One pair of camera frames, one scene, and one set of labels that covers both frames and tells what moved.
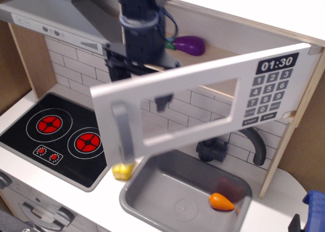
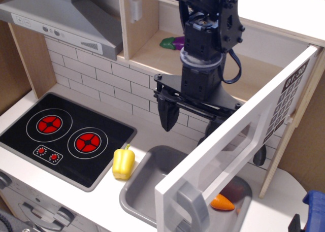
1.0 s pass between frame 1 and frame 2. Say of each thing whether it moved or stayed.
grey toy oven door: stayed
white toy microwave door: moved
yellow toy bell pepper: stayed
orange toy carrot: stayed
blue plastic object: stayed
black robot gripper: moved
